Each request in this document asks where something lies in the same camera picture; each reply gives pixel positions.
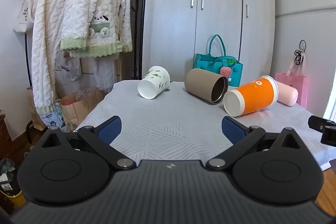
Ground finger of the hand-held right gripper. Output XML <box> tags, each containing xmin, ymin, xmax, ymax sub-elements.
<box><xmin>308</xmin><ymin>115</ymin><xmax>336</xmax><ymax>147</ymax></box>

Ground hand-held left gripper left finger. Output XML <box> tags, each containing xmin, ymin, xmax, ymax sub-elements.
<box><xmin>34</xmin><ymin>115</ymin><xmax>137</xmax><ymax>171</ymax></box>

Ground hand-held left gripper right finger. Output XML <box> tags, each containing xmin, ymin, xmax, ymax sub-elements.
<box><xmin>206</xmin><ymin>116</ymin><xmax>313</xmax><ymax>172</ymax></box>

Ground orange cup with white rims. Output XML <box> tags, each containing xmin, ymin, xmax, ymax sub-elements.
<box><xmin>223</xmin><ymin>75</ymin><xmax>278</xmax><ymax>117</ymax></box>

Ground pink cup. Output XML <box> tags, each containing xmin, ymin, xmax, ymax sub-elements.
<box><xmin>275</xmin><ymin>81</ymin><xmax>299</xmax><ymax>107</ymax></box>

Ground tan cup with metal inside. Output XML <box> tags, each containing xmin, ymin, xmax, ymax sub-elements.
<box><xmin>184</xmin><ymin>68</ymin><xmax>229</xmax><ymax>105</ymax></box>

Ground white cup with green print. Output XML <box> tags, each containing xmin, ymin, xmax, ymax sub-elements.
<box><xmin>138</xmin><ymin>65</ymin><xmax>171</xmax><ymax>100</ymax></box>

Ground brown paper bag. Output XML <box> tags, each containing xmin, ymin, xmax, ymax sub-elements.
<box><xmin>58</xmin><ymin>88</ymin><xmax>108</xmax><ymax>132</ymax></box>

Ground pink gift bag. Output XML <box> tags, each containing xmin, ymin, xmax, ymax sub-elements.
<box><xmin>274</xmin><ymin>55</ymin><xmax>308</xmax><ymax>109</ymax></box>

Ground teal felt tote bag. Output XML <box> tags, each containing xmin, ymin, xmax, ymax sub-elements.
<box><xmin>193</xmin><ymin>34</ymin><xmax>243</xmax><ymax>87</ymax></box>

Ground blue printed plastic bag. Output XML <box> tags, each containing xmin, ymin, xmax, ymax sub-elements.
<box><xmin>42</xmin><ymin>103</ymin><xmax>69</xmax><ymax>133</ymax></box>

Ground pink strawberry charm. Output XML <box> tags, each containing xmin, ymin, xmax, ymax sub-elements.
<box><xmin>220</xmin><ymin>66</ymin><xmax>233</xmax><ymax>78</ymax></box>

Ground grey patterned tablecloth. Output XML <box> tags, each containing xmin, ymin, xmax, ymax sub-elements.
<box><xmin>73</xmin><ymin>80</ymin><xmax>336</xmax><ymax>170</ymax></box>

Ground white fleece pants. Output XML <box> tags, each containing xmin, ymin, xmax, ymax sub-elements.
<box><xmin>55</xmin><ymin>50</ymin><xmax>118</xmax><ymax>93</ymax></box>

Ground dark wooden furniture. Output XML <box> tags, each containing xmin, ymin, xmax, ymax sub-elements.
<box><xmin>0</xmin><ymin>109</ymin><xmax>20</xmax><ymax>161</ymax></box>

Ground white fluffy clothes on rack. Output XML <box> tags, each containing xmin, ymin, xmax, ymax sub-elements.
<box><xmin>24</xmin><ymin>0</ymin><xmax>87</xmax><ymax>125</ymax></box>

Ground yellow bucket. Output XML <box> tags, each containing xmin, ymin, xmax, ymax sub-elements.
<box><xmin>0</xmin><ymin>189</ymin><xmax>27</xmax><ymax>212</ymax></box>

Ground white fleece robe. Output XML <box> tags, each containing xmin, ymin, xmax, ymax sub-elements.
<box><xmin>31</xmin><ymin>0</ymin><xmax>79</xmax><ymax>119</ymax></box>

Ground white and green fleece jacket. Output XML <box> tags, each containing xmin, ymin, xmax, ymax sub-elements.
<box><xmin>60</xmin><ymin>0</ymin><xmax>133</xmax><ymax>59</ymax></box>

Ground grey wardrobe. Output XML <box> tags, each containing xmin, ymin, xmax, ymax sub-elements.
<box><xmin>141</xmin><ymin>0</ymin><xmax>277</xmax><ymax>83</ymax></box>

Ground white canvas tote bag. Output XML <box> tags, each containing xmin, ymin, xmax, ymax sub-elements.
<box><xmin>13</xmin><ymin>0</ymin><xmax>40</xmax><ymax>35</ymax></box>

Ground black hair ties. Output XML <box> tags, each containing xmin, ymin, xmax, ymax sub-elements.
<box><xmin>294</xmin><ymin>40</ymin><xmax>307</xmax><ymax>66</ymax></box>

